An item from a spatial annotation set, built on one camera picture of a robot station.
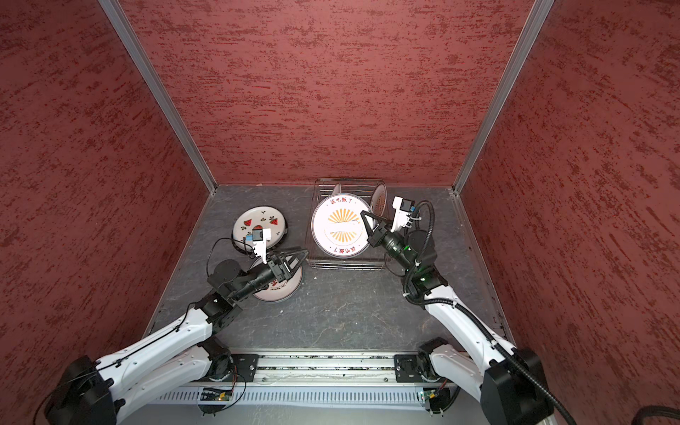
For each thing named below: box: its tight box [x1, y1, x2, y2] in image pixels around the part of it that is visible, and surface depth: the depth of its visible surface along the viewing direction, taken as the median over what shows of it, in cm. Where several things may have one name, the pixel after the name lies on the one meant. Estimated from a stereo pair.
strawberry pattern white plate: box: [231, 205, 289, 252], surface depth 106 cm
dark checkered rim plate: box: [231, 205, 289, 254], surface depth 107 cm
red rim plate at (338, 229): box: [310, 193, 370, 260], surface depth 72 cm
